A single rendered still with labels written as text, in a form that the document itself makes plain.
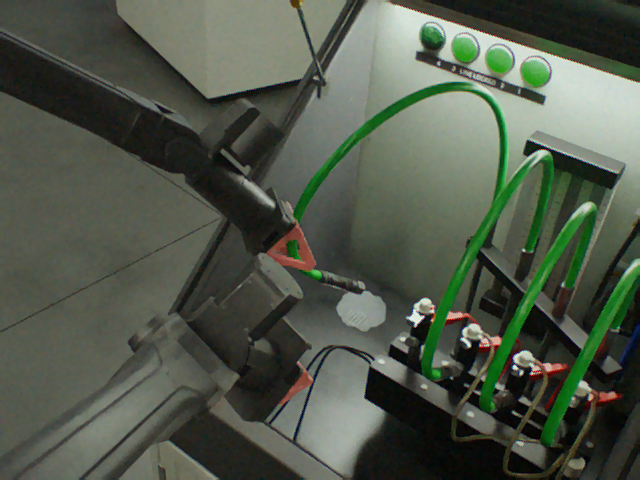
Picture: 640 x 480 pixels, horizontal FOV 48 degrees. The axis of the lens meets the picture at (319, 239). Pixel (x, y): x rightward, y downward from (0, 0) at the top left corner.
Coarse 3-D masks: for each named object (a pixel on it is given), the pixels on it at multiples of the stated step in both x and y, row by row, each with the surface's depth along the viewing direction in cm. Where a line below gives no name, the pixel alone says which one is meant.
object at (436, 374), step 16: (528, 160) 87; (544, 160) 91; (512, 176) 85; (544, 176) 98; (512, 192) 84; (544, 192) 100; (496, 208) 83; (544, 208) 103; (480, 240) 82; (528, 240) 107; (464, 256) 83; (528, 256) 109; (464, 272) 82; (448, 288) 83; (448, 304) 83; (432, 336) 84; (432, 352) 86; (432, 368) 89; (448, 368) 97
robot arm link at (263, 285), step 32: (256, 256) 63; (224, 288) 64; (256, 288) 60; (288, 288) 63; (160, 320) 58; (192, 320) 61; (224, 320) 61; (256, 320) 60; (224, 352) 61; (224, 384) 58
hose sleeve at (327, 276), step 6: (318, 270) 101; (324, 276) 101; (330, 276) 102; (336, 276) 103; (318, 282) 101; (324, 282) 101; (330, 282) 102; (336, 282) 102; (342, 282) 103; (348, 282) 104; (354, 282) 106; (342, 288) 104; (348, 288) 105; (354, 288) 105
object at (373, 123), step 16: (416, 96) 90; (480, 96) 96; (384, 112) 89; (496, 112) 100; (368, 128) 89; (352, 144) 89; (336, 160) 89; (320, 176) 89; (496, 176) 110; (304, 192) 90; (496, 192) 111; (304, 208) 91; (496, 224) 115; (304, 272) 98; (320, 272) 100
